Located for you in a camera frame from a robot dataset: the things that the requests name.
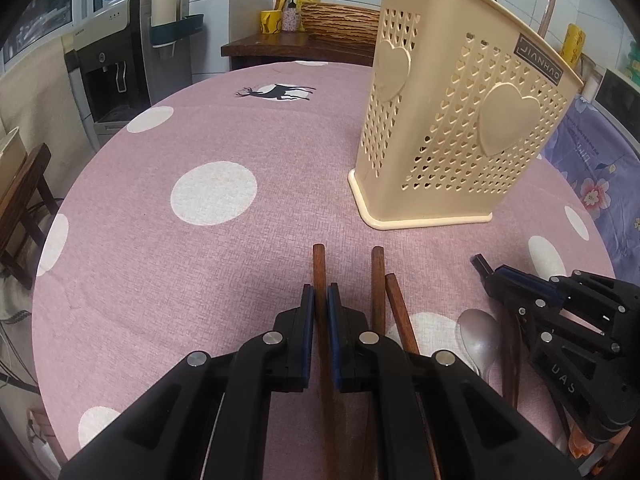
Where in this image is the white microwave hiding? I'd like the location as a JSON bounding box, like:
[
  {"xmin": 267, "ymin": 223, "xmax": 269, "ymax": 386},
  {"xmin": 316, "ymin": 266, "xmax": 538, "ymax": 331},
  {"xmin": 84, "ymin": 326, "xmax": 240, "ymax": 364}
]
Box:
[{"xmin": 592, "ymin": 67, "xmax": 640, "ymax": 121}]

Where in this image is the cream perforated utensil holder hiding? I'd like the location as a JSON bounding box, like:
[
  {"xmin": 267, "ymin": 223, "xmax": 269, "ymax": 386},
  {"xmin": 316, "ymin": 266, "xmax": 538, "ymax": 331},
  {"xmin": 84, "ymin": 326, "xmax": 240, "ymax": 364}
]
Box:
[{"xmin": 348, "ymin": 0, "xmax": 586, "ymax": 231}]

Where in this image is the plain metal spoon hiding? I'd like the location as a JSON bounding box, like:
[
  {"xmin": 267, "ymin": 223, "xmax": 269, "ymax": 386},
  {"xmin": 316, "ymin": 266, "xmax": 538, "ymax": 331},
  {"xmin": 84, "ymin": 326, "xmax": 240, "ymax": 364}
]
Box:
[{"xmin": 457, "ymin": 308, "xmax": 501, "ymax": 378}]

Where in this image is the grey water dispenser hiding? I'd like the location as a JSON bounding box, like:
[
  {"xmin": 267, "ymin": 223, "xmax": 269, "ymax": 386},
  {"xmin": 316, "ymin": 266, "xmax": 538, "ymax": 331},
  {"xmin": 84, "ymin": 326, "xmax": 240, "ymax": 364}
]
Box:
[{"xmin": 62, "ymin": 0, "xmax": 156, "ymax": 138}]

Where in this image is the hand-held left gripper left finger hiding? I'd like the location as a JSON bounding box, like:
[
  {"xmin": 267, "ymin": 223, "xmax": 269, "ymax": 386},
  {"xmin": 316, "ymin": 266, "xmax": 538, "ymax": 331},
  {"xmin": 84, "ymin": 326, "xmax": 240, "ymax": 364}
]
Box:
[{"xmin": 60, "ymin": 282, "xmax": 317, "ymax": 480}]

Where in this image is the sliding window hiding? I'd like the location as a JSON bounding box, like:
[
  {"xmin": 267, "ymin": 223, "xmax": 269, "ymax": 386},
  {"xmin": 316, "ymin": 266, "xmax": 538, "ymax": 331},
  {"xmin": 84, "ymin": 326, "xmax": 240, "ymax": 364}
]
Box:
[{"xmin": 0, "ymin": 0, "xmax": 93, "ymax": 66}]

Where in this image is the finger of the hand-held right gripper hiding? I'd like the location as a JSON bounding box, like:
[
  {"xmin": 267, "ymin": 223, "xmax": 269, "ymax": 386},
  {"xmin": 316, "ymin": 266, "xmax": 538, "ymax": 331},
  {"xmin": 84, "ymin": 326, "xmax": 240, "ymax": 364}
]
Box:
[
  {"xmin": 470, "ymin": 255, "xmax": 640, "ymax": 311},
  {"xmin": 497, "ymin": 285, "xmax": 635, "ymax": 442}
]

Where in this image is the purple floral cloth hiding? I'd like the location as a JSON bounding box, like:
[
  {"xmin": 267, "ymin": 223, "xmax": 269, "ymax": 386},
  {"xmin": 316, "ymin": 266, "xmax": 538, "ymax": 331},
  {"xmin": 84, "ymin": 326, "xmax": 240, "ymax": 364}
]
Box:
[{"xmin": 537, "ymin": 95, "xmax": 640, "ymax": 273}]

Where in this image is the floral pump bottle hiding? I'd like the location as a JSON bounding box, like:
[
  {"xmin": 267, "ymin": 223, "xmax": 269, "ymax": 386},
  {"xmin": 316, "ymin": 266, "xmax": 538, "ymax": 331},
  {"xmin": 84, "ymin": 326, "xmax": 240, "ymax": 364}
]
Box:
[{"xmin": 281, "ymin": 0, "xmax": 301, "ymax": 32}]

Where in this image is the yellow mug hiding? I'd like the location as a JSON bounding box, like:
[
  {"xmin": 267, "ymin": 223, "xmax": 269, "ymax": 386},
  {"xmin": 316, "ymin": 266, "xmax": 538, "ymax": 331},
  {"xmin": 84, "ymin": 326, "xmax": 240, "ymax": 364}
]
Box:
[{"xmin": 259, "ymin": 8, "xmax": 286, "ymax": 36}]

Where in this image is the brown wooden chopstick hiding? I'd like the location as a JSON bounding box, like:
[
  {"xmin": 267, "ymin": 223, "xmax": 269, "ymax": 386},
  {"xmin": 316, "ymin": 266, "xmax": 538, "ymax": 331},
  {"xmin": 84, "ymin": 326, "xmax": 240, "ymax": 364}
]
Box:
[
  {"xmin": 360, "ymin": 246, "xmax": 387, "ymax": 480},
  {"xmin": 385, "ymin": 273, "xmax": 421, "ymax": 356},
  {"xmin": 537, "ymin": 0, "xmax": 557, "ymax": 36},
  {"xmin": 311, "ymin": 243, "xmax": 341, "ymax": 480}
]

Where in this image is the pink polka dot tablecloth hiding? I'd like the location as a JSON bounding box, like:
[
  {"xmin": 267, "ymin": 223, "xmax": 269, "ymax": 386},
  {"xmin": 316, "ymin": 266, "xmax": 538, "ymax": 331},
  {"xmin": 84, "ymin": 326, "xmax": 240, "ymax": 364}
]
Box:
[{"xmin": 31, "ymin": 60, "xmax": 618, "ymax": 480}]

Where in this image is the wooden counter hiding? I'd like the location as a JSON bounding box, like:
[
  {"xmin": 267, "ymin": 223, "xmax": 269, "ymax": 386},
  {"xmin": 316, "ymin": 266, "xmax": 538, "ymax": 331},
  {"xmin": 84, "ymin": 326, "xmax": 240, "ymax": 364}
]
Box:
[{"xmin": 221, "ymin": 30, "xmax": 376, "ymax": 73}]

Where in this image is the wicker basket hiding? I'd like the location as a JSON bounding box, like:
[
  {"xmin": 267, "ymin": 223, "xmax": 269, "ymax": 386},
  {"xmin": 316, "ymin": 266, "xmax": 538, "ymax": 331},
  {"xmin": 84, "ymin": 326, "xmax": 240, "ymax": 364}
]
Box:
[{"xmin": 300, "ymin": 2, "xmax": 382, "ymax": 52}]

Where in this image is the black cable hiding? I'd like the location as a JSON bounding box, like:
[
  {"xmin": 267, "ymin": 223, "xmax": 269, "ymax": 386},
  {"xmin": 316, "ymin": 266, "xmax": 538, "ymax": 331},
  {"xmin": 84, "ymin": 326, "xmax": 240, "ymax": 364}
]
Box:
[{"xmin": 0, "ymin": 310, "xmax": 41, "ymax": 396}]

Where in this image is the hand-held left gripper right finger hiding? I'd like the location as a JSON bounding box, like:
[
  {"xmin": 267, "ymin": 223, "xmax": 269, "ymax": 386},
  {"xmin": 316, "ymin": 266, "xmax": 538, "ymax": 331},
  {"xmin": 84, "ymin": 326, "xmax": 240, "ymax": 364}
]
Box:
[{"xmin": 326, "ymin": 282, "xmax": 581, "ymax": 480}]

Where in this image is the teal wall holder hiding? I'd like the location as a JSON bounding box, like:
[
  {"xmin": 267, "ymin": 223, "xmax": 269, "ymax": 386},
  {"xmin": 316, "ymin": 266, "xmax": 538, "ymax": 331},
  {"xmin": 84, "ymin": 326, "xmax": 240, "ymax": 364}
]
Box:
[{"xmin": 150, "ymin": 12, "xmax": 206, "ymax": 46}]

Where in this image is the yellow roll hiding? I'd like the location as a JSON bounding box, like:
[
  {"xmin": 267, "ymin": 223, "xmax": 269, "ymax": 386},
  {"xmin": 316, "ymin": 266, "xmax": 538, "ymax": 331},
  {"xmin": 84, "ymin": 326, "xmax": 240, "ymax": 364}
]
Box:
[{"xmin": 559, "ymin": 24, "xmax": 587, "ymax": 68}]

